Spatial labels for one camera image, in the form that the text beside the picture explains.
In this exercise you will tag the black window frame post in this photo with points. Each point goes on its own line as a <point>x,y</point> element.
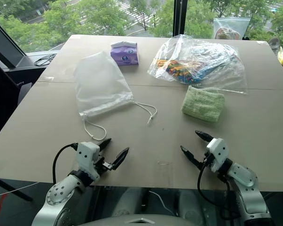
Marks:
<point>179,16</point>

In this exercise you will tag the purple tissue pack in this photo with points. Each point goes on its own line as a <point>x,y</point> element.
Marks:
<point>123,54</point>

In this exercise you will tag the dark monitor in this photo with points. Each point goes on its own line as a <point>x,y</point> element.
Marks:
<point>2,44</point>

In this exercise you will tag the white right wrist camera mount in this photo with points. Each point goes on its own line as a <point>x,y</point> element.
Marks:
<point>218,150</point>

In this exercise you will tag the clear zip bag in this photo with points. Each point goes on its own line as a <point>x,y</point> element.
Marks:
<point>230,28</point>

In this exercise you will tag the green folded towel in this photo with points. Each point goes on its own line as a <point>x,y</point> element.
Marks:
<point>202,104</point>

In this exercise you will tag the dark shoe-like object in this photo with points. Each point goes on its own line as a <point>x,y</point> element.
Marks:
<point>274,44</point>

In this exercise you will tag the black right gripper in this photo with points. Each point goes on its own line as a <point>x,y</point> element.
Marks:
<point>207,161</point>

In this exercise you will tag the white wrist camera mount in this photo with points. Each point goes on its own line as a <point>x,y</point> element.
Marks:
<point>218,150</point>
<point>86,153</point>

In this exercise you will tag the black stand leg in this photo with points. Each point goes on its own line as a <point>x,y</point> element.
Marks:
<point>12,188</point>

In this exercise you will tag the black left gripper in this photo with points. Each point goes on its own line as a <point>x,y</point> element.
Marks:
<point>101,164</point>

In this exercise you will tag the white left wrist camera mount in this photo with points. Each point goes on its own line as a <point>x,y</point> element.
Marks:
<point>86,153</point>

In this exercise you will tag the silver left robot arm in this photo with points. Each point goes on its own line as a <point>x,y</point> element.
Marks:
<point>59,195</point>

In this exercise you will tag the clear bag of colourful items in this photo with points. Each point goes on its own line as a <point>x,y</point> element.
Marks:
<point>193,61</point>

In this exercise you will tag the grey robot torso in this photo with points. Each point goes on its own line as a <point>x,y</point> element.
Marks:
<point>141,220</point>

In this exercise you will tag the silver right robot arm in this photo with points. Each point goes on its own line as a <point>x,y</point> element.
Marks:
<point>247,188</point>

